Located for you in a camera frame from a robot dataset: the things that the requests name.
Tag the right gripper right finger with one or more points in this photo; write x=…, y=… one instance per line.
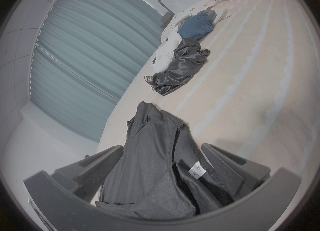
x=250, y=175

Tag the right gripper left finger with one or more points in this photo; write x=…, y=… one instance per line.
x=85, y=177

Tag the black sleeveless top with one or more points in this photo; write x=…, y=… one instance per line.
x=150, y=162

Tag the bed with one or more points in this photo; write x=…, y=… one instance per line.
x=250, y=74

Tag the pile of clothes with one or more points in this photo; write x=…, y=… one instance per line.
x=197, y=24

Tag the blue-green curtain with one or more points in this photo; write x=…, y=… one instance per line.
x=87, y=49

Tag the black satin garment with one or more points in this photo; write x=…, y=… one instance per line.
x=180, y=67

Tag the grey bedside table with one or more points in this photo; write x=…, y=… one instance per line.
x=167, y=19

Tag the white printed pillow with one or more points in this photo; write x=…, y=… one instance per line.
x=197, y=4

